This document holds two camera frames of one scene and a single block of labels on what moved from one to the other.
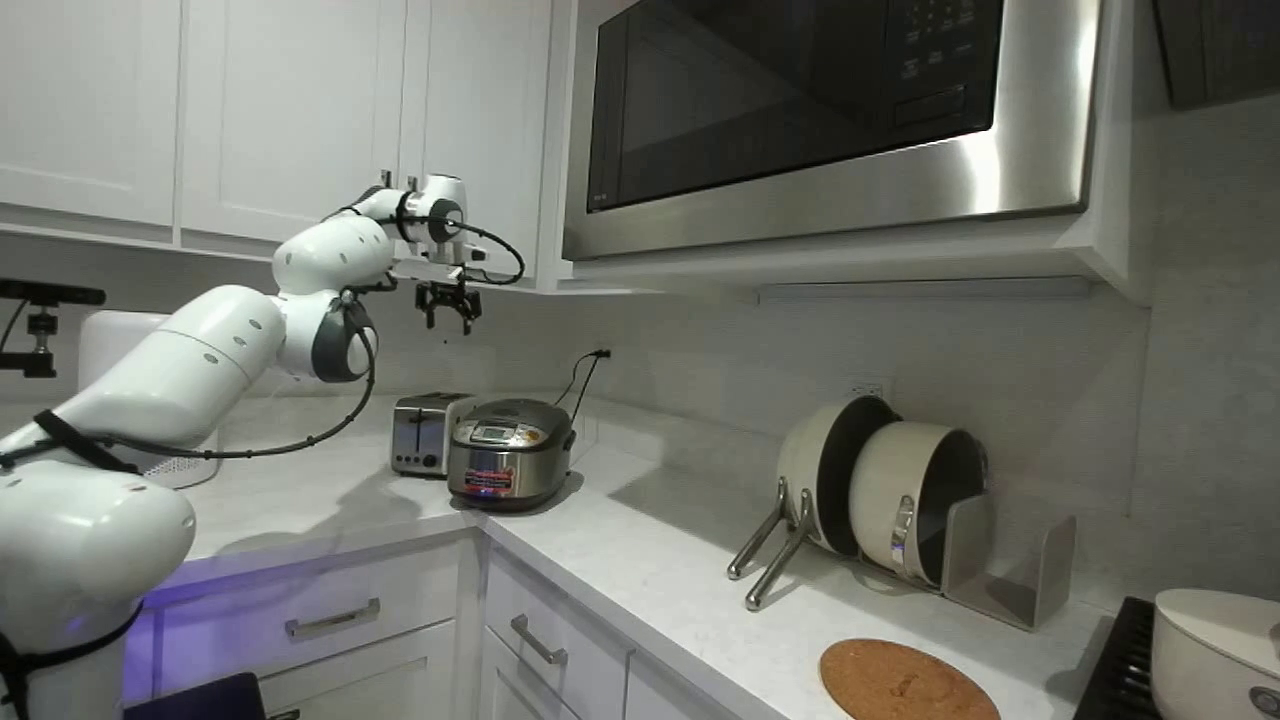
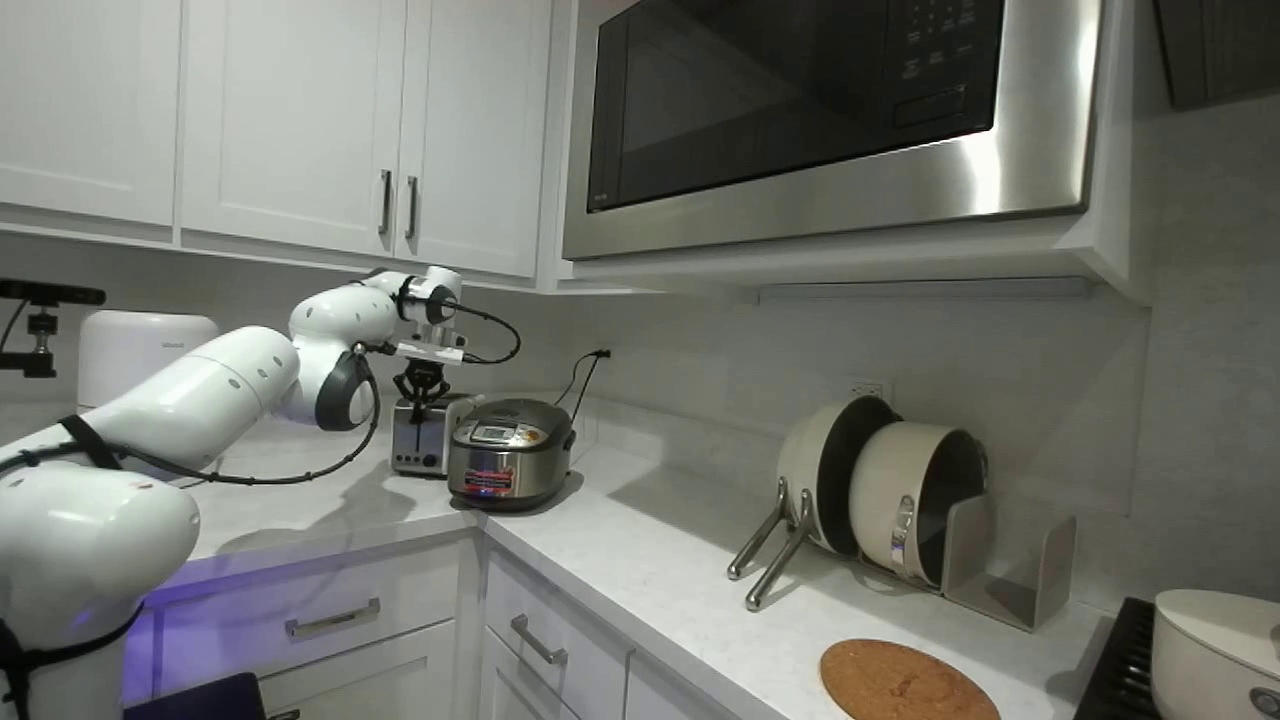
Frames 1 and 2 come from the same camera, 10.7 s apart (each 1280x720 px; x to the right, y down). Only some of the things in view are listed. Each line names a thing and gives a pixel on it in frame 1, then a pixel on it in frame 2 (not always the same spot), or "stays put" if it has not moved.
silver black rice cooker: [508, 452] stays put
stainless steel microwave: [737, 123] stays put
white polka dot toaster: [421, 434] stays put
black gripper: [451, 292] -> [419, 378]
